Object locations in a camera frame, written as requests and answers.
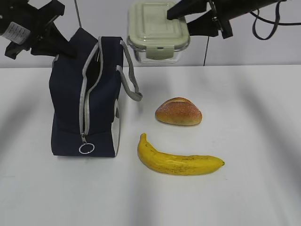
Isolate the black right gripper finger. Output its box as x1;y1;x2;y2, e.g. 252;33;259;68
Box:
167;0;208;20
187;9;233;39

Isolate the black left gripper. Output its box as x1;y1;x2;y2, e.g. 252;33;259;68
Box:
0;0;77;59

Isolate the green lid glass food container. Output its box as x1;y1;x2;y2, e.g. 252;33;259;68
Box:
127;0;190;64

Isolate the navy blue lunch bag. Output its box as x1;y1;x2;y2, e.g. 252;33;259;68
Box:
49;28;143;158

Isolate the brown bread roll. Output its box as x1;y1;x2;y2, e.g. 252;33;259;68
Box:
155;97;203;126

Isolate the yellow banana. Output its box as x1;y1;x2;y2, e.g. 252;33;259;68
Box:
137;133;225;176

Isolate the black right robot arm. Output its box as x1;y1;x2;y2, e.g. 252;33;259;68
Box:
167;0;281;40

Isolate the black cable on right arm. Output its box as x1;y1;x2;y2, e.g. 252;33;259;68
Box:
249;0;301;40

